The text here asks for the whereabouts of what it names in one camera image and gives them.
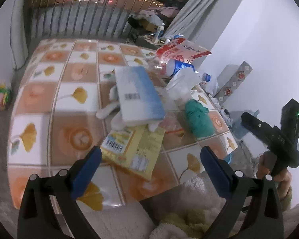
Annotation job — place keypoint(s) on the large water jug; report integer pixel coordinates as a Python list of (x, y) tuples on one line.
[(238, 129)]

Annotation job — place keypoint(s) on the person's right forearm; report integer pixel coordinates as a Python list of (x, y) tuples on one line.
[(286, 201)]

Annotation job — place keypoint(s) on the pile of colourful bags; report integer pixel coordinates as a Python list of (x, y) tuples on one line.
[(0, 94)]

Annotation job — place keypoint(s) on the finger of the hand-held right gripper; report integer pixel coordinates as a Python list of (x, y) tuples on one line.
[(254, 124)]

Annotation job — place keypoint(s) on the teal cloth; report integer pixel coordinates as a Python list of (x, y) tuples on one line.
[(198, 119)]

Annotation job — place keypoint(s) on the small bottle blue cap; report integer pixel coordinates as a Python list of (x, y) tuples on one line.
[(206, 77)]

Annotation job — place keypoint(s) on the dark trousers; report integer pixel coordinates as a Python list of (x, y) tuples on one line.
[(162, 209)]

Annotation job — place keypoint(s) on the pile of clothes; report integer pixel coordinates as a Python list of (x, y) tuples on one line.
[(157, 12)]

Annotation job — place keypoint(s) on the yellow snack packet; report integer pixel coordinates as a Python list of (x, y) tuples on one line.
[(139, 151)]

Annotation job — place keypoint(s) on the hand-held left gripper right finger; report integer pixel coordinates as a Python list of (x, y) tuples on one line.
[(214, 173)]

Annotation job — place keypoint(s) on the plastic bottle blue label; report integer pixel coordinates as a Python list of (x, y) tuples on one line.
[(179, 66)]

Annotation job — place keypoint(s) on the light grey curtain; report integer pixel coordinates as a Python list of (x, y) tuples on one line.
[(201, 7)]

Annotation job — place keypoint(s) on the leaf patterned tablecloth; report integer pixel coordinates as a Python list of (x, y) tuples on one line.
[(72, 134)]

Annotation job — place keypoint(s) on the metal railing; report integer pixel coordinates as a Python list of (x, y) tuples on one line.
[(89, 17)]

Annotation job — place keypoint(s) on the green fluffy garment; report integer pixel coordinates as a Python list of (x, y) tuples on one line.
[(184, 221)]

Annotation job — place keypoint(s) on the white cloth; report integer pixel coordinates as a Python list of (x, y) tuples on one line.
[(106, 112)]

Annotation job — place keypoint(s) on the person's right hand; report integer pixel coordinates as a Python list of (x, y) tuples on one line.
[(264, 165)]

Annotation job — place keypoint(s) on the white translucent plastic bag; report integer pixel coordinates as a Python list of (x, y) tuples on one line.
[(182, 84)]

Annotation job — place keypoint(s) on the blue white box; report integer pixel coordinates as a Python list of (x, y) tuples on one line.
[(137, 97)]

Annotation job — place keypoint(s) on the red white plastic bag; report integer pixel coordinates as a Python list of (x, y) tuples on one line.
[(179, 51)]

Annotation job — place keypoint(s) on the clear red wrapper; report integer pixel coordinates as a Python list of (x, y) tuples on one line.
[(174, 127)]

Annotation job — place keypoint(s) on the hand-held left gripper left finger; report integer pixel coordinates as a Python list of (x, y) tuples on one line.
[(87, 171)]

